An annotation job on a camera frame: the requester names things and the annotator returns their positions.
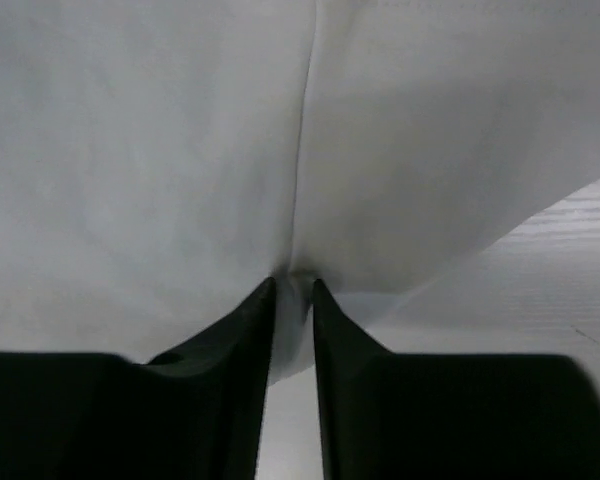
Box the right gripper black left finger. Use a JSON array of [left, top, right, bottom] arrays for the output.
[[0, 279, 277, 479]]

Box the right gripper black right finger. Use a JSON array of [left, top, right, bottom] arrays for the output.
[[312, 281, 600, 479]]

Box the white skirt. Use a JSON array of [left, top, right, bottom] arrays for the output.
[[0, 1, 600, 379]]

